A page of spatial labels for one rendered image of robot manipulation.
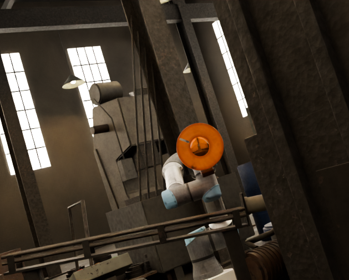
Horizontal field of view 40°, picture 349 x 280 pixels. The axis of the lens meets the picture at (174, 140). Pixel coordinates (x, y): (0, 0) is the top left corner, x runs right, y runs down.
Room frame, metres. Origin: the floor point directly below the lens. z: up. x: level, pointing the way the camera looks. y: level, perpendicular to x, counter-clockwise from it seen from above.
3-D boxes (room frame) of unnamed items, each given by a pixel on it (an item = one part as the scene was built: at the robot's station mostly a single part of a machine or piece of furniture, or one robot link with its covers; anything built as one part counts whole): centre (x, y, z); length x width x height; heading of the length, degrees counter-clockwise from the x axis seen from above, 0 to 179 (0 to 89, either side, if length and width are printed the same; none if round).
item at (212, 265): (2.41, 0.04, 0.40); 0.15 x 0.15 x 0.10
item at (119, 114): (7.46, 0.59, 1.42); 1.43 x 1.22 x 2.85; 40
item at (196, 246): (2.42, 0.03, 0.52); 0.13 x 0.12 x 0.14; 89
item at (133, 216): (5.39, 0.22, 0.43); 1.23 x 0.93 x 0.87; 123
